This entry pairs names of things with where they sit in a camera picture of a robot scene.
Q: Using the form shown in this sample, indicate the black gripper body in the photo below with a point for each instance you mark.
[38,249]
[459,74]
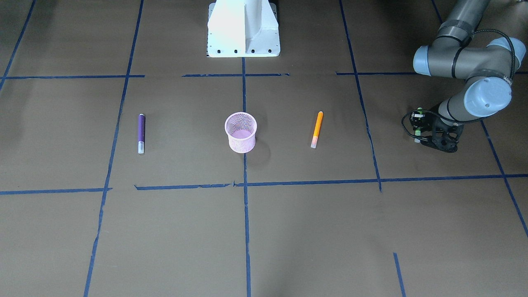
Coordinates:
[435,124]

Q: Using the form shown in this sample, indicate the green highlighter pen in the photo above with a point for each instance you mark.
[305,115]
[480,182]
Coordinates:
[417,117]

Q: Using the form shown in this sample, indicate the orange highlighter pen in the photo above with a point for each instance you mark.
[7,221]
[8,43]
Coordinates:
[317,129]

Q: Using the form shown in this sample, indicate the purple highlighter pen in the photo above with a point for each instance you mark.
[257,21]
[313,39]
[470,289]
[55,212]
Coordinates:
[141,133]

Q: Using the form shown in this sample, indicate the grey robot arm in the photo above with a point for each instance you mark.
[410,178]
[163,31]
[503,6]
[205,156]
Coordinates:
[487,73]

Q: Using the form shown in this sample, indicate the pink mesh pen holder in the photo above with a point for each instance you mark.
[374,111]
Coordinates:
[241,129]

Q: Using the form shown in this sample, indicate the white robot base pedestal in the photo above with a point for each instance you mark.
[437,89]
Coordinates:
[243,28]

